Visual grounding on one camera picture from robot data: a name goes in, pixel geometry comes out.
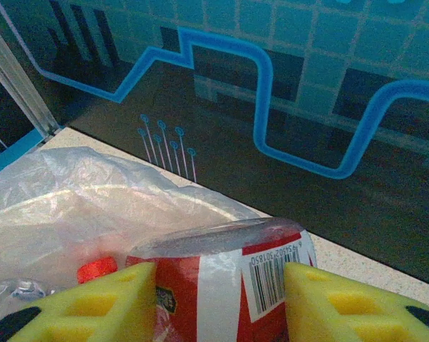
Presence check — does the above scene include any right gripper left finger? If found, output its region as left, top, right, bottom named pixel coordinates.
left=0, top=262, right=157, bottom=342

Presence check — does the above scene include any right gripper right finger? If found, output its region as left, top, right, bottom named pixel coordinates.
left=284, top=262, right=429, bottom=342

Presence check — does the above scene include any red label Coca-Cola bottle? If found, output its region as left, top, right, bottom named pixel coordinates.
left=77, top=255, right=118, bottom=285

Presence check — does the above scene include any red and white label bottle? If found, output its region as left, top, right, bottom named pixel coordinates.
left=125, top=217, right=319, bottom=342

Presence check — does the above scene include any clear unlabelled plastic bottle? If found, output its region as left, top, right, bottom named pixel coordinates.
left=0, top=279, right=58, bottom=304

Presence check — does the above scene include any clear plastic bin liner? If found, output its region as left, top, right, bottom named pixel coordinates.
left=0, top=145, right=272, bottom=307

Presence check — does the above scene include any aluminium side rail blue strip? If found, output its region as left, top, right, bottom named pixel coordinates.
left=0, top=128, right=47, bottom=165

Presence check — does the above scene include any aluminium frame post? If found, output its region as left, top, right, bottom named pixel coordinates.
left=0, top=14, right=64, bottom=138

